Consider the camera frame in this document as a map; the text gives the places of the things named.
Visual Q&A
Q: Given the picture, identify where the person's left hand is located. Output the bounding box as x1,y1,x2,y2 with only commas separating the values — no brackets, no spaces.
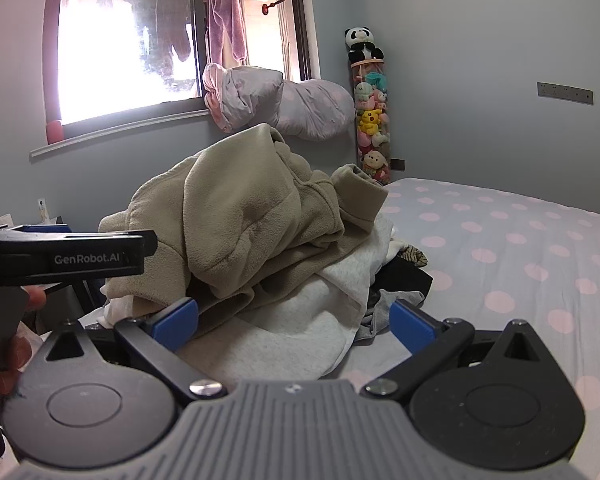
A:
0,285,48,397

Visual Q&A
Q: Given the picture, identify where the light grey sweatshirt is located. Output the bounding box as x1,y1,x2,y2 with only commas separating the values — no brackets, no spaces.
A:
175,220,396,382

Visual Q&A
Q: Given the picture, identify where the panda plush toy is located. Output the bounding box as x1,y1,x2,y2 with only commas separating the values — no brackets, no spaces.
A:
344,27,385,63

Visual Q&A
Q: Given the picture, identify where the black garment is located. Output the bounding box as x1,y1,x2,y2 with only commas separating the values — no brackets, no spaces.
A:
375,260,433,307

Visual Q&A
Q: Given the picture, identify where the white garment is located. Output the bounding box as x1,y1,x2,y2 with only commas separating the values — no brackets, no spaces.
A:
380,220,408,263

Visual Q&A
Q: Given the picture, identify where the dark framed window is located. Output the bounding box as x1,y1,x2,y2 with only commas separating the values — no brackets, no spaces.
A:
30,0,322,162

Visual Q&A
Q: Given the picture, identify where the tiger striped cloth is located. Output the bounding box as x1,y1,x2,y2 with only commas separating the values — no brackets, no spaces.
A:
397,245,428,267

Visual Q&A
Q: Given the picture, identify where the pink bundled duvet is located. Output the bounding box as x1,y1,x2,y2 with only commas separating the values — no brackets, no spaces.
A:
202,62,356,142

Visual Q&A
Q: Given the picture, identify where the clear tube of plush toys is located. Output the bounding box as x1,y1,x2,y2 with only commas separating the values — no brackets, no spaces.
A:
349,59,393,186

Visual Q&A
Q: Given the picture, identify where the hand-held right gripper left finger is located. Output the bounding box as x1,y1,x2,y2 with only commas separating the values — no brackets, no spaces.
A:
42,297,228,403

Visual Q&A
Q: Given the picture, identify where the grey garment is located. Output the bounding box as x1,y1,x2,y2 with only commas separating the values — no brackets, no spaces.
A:
355,290,412,345

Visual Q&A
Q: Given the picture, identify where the polka dot bed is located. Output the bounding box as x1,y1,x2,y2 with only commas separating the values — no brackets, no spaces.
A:
80,177,600,461

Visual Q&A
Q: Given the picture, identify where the beige fleece jacket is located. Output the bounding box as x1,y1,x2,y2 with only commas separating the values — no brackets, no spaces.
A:
98,123,390,333

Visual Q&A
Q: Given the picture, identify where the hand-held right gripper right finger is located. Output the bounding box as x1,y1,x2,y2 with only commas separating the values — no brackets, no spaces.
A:
360,299,548,403

